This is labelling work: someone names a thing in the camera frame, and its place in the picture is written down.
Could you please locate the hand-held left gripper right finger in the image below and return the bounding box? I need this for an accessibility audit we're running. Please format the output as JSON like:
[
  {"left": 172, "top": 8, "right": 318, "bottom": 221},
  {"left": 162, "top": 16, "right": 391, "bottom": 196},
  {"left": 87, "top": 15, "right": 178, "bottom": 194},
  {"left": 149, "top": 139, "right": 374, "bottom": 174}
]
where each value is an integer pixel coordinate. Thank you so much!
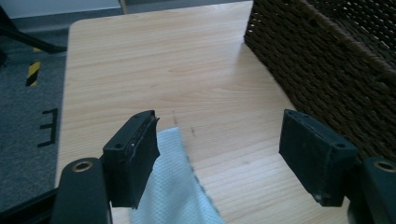
[{"left": 277, "top": 108, "right": 360, "bottom": 208}]

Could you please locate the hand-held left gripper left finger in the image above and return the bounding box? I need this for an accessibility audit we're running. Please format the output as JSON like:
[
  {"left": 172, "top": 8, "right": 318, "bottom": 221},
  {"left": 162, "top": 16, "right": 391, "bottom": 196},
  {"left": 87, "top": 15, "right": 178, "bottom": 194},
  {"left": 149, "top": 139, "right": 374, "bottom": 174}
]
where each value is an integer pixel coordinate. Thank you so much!
[{"left": 102, "top": 109, "right": 162, "bottom": 210}]

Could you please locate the light blue cloth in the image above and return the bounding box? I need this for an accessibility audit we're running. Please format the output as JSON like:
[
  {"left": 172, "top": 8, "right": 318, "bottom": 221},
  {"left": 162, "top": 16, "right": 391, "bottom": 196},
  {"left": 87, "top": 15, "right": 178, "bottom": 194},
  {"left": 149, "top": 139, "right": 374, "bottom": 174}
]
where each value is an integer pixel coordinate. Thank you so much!
[{"left": 130, "top": 126, "right": 227, "bottom": 224}]

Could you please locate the brown wicker basket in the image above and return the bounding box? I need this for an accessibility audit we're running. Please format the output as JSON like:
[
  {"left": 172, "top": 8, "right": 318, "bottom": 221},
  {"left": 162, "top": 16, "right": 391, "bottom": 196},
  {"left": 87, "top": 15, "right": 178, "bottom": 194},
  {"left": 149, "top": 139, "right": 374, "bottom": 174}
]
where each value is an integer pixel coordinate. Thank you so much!
[{"left": 243, "top": 0, "right": 396, "bottom": 162}]

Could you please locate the black tape floor marking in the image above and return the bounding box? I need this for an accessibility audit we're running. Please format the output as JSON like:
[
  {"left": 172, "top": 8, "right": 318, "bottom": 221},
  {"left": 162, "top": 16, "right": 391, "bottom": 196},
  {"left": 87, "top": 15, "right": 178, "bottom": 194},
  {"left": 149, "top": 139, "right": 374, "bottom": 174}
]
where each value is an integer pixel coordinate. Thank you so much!
[{"left": 36, "top": 107, "right": 59, "bottom": 148}]

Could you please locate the yellow black striped tape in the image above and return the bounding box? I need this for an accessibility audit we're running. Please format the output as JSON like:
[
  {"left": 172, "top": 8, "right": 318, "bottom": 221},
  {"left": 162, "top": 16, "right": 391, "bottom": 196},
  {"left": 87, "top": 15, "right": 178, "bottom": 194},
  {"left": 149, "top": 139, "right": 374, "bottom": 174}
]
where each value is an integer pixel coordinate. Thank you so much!
[{"left": 25, "top": 46, "right": 43, "bottom": 88}]

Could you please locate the black metal stand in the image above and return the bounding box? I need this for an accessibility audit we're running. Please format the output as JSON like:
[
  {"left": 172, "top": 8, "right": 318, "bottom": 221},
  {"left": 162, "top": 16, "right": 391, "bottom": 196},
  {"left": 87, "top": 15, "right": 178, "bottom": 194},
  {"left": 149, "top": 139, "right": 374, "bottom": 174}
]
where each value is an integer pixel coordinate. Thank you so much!
[{"left": 0, "top": 6, "right": 68, "bottom": 66}]

